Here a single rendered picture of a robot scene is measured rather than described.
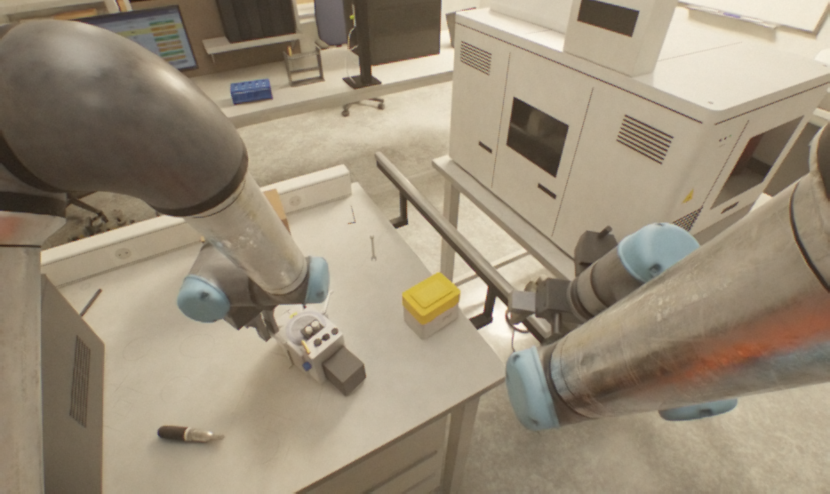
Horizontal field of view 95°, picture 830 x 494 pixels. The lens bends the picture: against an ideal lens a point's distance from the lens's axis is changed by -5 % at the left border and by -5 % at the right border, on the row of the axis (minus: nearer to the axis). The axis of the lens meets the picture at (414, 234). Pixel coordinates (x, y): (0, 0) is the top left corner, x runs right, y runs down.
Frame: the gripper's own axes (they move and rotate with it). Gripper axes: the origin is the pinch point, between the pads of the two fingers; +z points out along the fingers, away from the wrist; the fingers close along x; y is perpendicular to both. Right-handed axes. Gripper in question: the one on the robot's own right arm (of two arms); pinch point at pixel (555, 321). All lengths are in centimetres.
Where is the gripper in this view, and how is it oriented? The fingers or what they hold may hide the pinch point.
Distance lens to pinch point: 73.8
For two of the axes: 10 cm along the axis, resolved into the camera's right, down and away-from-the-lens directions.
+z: -0.7, 4.2, 9.0
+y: -1.4, 8.9, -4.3
